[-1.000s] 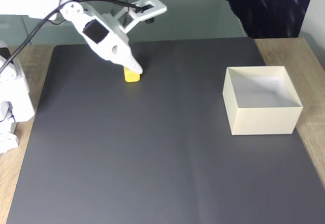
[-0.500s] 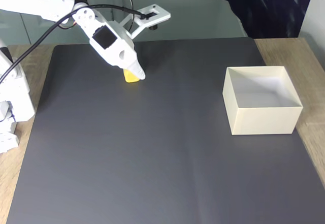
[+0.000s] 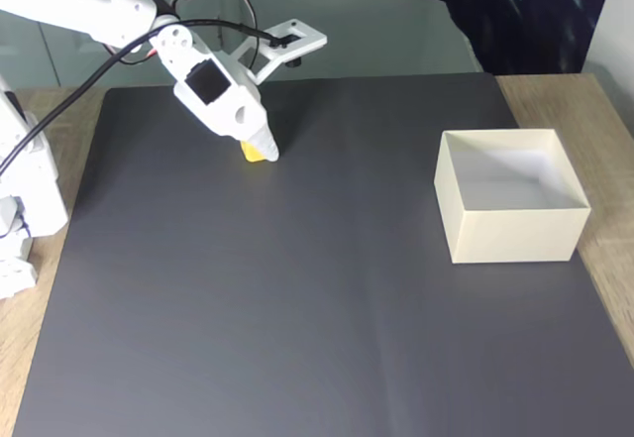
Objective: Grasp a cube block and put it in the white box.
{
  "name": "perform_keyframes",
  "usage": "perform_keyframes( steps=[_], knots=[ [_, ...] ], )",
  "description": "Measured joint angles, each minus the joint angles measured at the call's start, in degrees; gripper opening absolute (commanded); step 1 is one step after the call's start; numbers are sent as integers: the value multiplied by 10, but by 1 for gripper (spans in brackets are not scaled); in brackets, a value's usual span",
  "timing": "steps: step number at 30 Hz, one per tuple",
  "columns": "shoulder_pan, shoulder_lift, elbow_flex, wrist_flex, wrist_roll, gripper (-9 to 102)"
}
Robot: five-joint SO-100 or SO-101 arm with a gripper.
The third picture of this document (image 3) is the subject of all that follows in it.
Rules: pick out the yellow cube block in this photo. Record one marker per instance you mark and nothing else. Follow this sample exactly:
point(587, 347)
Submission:
point(250, 153)

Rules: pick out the white open box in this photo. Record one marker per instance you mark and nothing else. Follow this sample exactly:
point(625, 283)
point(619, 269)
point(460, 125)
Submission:
point(515, 236)

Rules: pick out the dark grey table mat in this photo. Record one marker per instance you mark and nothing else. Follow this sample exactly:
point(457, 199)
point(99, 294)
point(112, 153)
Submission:
point(297, 308)

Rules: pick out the dark hanging garment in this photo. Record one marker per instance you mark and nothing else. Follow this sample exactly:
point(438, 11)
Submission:
point(520, 11)

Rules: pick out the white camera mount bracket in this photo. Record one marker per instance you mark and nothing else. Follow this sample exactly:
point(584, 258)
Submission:
point(307, 38)

